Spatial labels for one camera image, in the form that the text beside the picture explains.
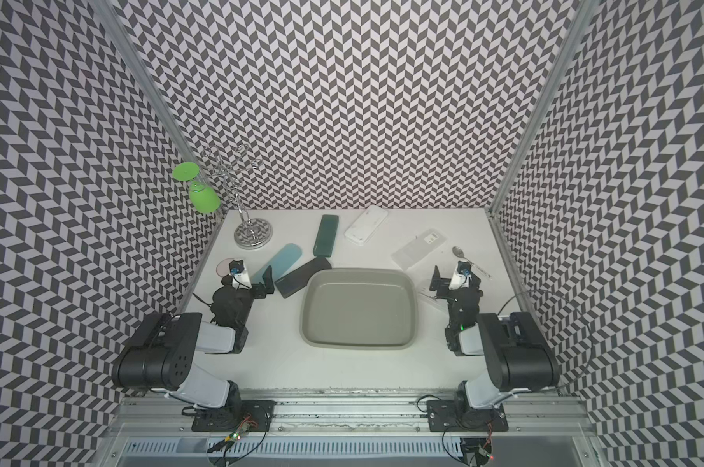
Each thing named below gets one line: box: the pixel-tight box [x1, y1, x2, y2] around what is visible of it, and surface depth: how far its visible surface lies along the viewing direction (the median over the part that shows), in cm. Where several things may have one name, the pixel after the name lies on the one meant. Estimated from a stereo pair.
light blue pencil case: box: [249, 243, 303, 284], surface depth 104 cm
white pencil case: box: [344, 204, 389, 247], surface depth 114 cm
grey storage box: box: [300, 268, 420, 350], surface depth 91 cm
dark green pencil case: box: [313, 214, 340, 258], surface depth 113 cm
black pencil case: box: [275, 256, 332, 299], surface depth 96 cm
